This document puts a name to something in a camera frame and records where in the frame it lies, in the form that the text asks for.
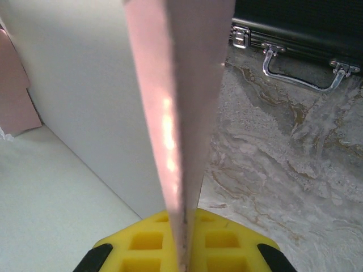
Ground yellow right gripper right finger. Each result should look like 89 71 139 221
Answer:
184 208 296 272

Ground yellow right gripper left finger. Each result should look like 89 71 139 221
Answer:
72 209 182 272

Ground black case with metal latches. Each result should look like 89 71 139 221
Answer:
228 0 363 94

